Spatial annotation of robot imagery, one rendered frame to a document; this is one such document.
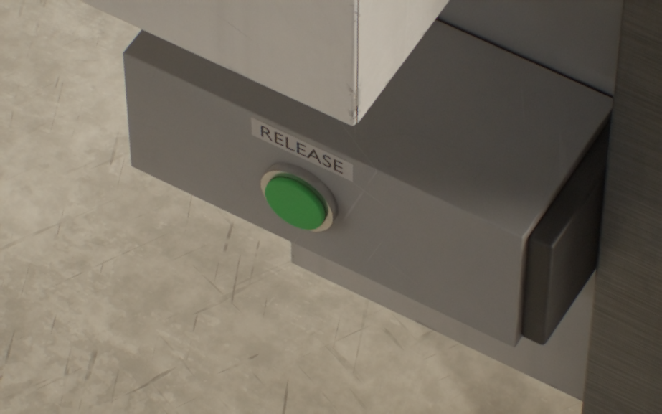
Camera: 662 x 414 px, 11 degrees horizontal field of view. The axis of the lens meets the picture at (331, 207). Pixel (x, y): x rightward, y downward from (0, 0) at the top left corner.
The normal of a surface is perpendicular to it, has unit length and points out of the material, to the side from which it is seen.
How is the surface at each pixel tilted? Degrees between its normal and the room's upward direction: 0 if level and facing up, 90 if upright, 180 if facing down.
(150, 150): 90
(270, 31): 90
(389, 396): 0
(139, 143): 90
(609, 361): 90
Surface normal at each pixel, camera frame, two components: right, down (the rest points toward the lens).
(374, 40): 0.86, 0.41
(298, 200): -0.51, 0.69
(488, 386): 0.00, -0.60
